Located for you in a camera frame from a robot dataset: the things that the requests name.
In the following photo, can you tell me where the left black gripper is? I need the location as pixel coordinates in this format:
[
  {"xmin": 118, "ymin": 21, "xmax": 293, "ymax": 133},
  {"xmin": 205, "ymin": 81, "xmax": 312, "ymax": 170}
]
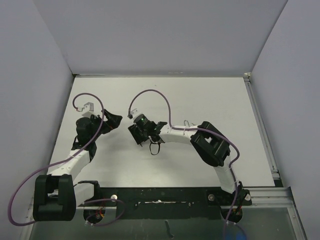
[{"xmin": 90, "ymin": 109, "xmax": 122, "ymax": 142}]

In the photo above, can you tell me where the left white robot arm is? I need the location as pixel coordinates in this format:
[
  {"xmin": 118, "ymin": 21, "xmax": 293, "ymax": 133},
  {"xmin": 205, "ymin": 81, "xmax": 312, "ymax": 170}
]
[{"xmin": 32, "ymin": 109, "xmax": 123, "ymax": 222}]

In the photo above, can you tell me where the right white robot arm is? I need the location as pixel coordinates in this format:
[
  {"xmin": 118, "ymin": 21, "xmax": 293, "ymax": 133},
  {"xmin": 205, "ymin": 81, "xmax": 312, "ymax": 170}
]
[{"xmin": 128, "ymin": 109, "xmax": 241, "ymax": 205}]

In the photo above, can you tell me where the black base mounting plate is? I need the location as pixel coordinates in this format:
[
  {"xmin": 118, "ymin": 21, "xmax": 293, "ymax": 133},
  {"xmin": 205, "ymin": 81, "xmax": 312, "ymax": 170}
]
[{"xmin": 81, "ymin": 187, "xmax": 252, "ymax": 224}]

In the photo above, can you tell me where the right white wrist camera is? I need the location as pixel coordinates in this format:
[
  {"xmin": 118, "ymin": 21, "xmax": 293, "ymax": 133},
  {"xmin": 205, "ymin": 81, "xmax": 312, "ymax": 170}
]
[{"xmin": 127, "ymin": 108, "xmax": 143, "ymax": 121}]

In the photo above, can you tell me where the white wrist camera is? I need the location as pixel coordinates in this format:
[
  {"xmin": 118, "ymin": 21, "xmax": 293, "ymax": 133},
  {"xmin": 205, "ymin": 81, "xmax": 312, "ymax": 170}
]
[
  {"xmin": 127, "ymin": 108, "xmax": 143, "ymax": 121},
  {"xmin": 76, "ymin": 102, "xmax": 98, "ymax": 118}
]

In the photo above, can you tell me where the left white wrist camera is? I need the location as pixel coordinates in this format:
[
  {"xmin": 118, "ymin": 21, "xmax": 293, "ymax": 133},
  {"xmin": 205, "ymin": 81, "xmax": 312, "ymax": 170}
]
[{"xmin": 76, "ymin": 102, "xmax": 98, "ymax": 118}]

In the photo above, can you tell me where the aluminium frame rail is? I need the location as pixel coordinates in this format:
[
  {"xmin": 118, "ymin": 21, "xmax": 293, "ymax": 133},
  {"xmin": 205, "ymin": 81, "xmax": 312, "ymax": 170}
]
[{"xmin": 243, "ymin": 72, "xmax": 307, "ymax": 240}]

